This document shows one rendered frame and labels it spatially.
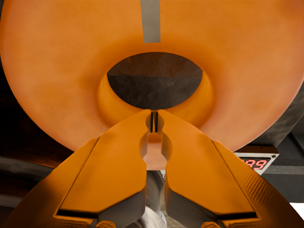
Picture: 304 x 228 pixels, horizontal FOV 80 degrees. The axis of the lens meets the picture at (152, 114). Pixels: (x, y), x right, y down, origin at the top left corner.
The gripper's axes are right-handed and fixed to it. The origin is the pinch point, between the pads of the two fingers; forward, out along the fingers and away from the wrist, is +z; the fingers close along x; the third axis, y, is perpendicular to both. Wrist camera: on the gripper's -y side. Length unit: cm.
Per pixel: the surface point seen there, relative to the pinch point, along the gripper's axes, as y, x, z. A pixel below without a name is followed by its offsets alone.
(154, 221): 20.0, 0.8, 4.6
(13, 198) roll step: 9.3, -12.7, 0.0
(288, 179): 570, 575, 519
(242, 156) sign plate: 19.4, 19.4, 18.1
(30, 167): 6.4, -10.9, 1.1
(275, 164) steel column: 339, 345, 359
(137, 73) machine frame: -0.1, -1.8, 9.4
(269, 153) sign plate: 18.1, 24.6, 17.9
